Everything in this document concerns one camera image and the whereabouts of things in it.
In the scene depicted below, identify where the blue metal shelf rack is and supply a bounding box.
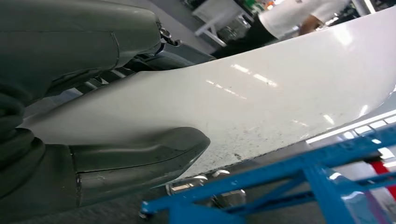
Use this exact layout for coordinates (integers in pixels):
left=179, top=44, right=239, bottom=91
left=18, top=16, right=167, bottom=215
left=139, top=123, right=396, bottom=224

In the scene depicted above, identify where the white trestle table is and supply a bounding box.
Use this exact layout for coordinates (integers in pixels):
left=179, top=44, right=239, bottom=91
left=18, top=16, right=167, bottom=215
left=191, top=0, right=255, bottom=47

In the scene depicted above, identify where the person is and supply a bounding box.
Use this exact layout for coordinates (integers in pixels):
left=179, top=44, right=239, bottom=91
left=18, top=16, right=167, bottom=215
left=212, top=0, right=352, bottom=59

